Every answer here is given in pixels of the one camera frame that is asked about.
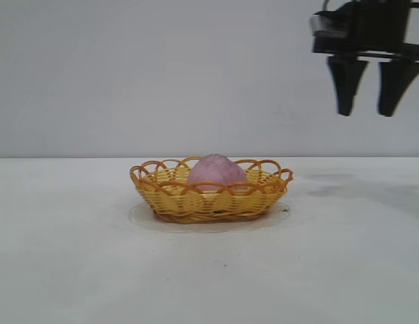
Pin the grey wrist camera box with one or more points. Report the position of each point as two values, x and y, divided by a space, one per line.
331 33

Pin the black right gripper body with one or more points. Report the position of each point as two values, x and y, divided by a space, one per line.
382 27

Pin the yellow woven plastic basket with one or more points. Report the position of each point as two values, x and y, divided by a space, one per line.
196 206

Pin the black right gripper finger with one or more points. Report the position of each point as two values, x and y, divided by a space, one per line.
346 84
392 84

